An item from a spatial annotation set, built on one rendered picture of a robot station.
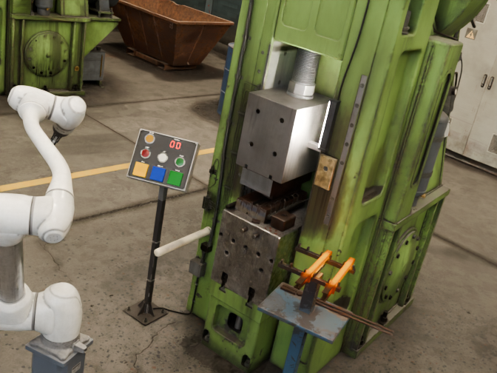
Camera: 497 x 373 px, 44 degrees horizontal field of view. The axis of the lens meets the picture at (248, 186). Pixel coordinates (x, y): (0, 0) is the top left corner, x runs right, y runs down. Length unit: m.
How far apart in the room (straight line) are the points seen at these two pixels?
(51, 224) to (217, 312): 1.76
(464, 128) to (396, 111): 5.09
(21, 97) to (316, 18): 1.43
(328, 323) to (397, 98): 1.21
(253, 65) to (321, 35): 0.43
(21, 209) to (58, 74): 5.81
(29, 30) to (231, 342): 4.96
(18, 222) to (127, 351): 1.73
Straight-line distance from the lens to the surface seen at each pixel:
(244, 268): 3.40
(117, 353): 3.72
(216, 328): 3.73
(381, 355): 4.19
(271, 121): 3.14
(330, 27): 3.10
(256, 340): 3.56
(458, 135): 8.47
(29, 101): 2.53
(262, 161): 3.21
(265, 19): 3.29
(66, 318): 2.65
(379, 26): 2.98
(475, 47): 8.33
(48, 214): 2.16
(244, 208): 3.35
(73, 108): 2.53
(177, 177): 3.40
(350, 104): 3.06
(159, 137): 3.48
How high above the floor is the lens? 2.37
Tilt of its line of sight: 23 degrees down
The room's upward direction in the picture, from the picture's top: 11 degrees clockwise
